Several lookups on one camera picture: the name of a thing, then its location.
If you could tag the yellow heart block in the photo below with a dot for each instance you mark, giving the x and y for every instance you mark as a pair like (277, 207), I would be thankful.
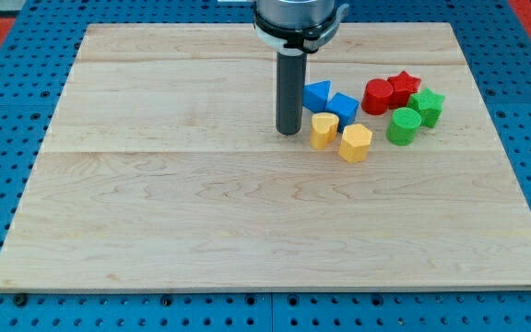
(323, 129)

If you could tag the blue triangle block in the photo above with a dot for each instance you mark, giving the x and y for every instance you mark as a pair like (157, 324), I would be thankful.
(315, 96)

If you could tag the yellow hexagon block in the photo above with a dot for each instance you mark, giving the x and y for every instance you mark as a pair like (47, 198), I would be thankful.
(355, 143)

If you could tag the blue cube block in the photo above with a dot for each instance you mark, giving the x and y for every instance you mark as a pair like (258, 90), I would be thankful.
(344, 107)

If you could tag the light wooden board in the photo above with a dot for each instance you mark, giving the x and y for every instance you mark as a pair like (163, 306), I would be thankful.
(162, 172)

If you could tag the dark grey cylindrical pointer tool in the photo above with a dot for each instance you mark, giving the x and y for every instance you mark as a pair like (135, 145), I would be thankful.
(291, 71)

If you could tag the red cylinder block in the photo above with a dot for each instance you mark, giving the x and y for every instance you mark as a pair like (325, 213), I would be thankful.
(376, 97)

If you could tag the green cylinder block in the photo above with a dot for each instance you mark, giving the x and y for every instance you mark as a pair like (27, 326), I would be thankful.
(403, 127)

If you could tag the red star block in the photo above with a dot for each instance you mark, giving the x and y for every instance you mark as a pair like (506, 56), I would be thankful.
(404, 85)

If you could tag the green star block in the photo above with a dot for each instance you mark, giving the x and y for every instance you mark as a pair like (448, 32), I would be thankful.
(429, 106)

